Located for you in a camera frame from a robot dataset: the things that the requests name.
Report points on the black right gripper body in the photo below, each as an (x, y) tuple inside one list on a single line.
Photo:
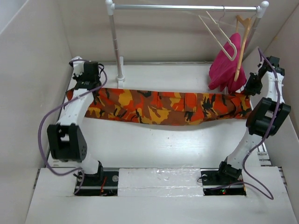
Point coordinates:
[(254, 85)]

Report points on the orange camouflage trousers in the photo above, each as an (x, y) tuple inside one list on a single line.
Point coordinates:
[(167, 108)]

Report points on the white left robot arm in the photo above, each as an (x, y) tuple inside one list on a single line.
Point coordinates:
[(66, 140)]

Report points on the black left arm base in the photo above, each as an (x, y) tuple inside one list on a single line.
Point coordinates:
[(107, 185)]

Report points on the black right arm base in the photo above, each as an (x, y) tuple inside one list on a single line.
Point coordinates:
[(215, 184)]

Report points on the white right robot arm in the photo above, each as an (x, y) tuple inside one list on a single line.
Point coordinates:
[(265, 119)]

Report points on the wooden hanger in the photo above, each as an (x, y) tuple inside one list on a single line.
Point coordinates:
[(247, 27)]

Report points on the pink garment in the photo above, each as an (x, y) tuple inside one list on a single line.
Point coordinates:
[(222, 70)]

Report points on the white metal clothes rack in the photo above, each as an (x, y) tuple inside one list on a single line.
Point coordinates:
[(111, 7)]

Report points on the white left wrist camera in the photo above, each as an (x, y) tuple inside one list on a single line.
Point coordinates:
[(77, 64)]

